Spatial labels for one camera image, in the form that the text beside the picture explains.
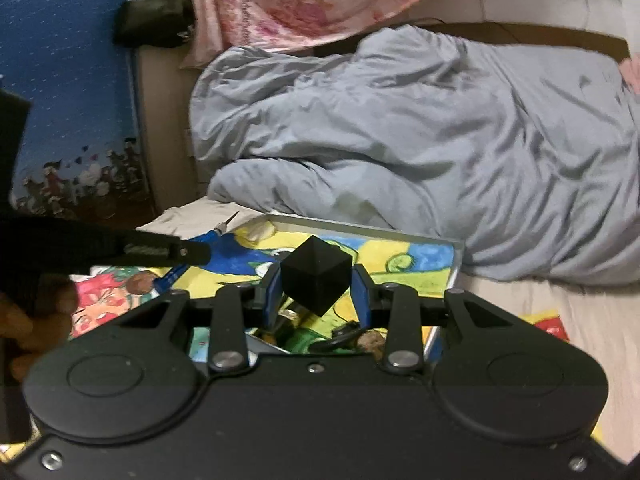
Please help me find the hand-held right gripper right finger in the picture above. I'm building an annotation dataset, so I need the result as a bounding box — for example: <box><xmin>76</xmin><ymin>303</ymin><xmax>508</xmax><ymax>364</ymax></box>
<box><xmin>350</xmin><ymin>264</ymin><xmax>506</xmax><ymax>375</ymax></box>

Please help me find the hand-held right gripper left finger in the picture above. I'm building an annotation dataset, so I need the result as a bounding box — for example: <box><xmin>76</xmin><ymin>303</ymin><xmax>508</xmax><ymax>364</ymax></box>
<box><xmin>117</xmin><ymin>262</ymin><xmax>286</xmax><ymax>375</ymax></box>

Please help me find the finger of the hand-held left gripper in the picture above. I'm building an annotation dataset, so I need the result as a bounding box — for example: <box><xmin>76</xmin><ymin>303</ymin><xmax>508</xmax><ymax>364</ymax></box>
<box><xmin>0</xmin><ymin>215</ymin><xmax>212</xmax><ymax>281</ymax></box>

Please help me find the black lipstick gold band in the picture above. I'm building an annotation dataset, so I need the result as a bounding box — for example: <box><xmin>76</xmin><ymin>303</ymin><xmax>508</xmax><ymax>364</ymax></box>
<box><xmin>272</xmin><ymin>307</ymin><xmax>306</xmax><ymax>331</ymax></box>

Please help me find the black cube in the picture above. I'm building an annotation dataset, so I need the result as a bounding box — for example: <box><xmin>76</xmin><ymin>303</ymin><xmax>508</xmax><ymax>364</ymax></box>
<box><xmin>279</xmin><ymin>235</ymin><xmax>352</xmax><ymax>317</ymax></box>

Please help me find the brown walnut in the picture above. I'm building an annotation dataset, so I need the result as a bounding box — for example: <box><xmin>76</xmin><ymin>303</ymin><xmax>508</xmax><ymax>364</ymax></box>
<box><xmin>357</xmin><ymin>332</ymin><xmax>386</xmax><ymax>361</ymax></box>

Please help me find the silver metal tray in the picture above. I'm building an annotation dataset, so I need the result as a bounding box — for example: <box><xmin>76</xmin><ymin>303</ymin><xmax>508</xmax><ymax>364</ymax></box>
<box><xmin>190</xmin><ymin>212</ymin><xmax>467</xmax><ymax>366</ymax></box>

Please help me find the person's left hand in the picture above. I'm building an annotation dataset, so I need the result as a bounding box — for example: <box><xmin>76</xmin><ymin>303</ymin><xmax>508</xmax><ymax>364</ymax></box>
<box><xmin>0</xmin><ymin>277</ymin><xmax>79</xmax><ymax>383</ymax></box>

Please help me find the blue printed curtain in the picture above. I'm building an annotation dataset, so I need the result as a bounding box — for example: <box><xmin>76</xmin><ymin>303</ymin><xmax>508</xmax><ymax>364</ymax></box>
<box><xmin>0</xmin><ymin>0</ymin><xmax>156</xmax><ymax>221</ymax></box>

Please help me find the grey duvet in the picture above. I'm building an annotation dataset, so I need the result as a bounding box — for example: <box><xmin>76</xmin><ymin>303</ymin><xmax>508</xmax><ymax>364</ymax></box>
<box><xmin>189</xmin><ymin>25</ymin><xmax>640</xmax><ymax>288</ymax></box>

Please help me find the black hanging bag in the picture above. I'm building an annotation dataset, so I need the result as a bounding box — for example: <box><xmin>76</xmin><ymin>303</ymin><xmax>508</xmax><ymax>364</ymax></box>
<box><xmin>112</xmin><ymin>0</ymin><xmax>196</xmax><ymax>50</ymax></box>

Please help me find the beige bed sheet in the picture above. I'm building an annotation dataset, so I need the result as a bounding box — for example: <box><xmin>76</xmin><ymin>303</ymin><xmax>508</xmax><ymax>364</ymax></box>
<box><xmin>135</xmin><ymin>200</ymin><xmax>640</xmax><ymax>466</ymax></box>

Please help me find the pink floral cloth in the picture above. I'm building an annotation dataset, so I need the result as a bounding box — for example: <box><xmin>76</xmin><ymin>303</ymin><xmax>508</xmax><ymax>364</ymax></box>
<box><xmin>180</xmin><ymin>0</ymin><xmax>483</xmax><ymax>71</ymax></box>

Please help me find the brown wooden headboard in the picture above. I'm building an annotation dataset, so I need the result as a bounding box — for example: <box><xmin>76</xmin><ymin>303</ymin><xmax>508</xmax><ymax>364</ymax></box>
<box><xmin>415</xmin><ymin>20</ymin><xmax>630</xmax><ymax>61</ymax></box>

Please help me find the plain pink cloth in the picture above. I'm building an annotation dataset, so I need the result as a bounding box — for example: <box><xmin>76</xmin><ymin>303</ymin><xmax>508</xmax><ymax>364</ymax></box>
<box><xmin>617</xmin><ymin>52</ymin><xmax>640</xmax><ymax>93</ymax></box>

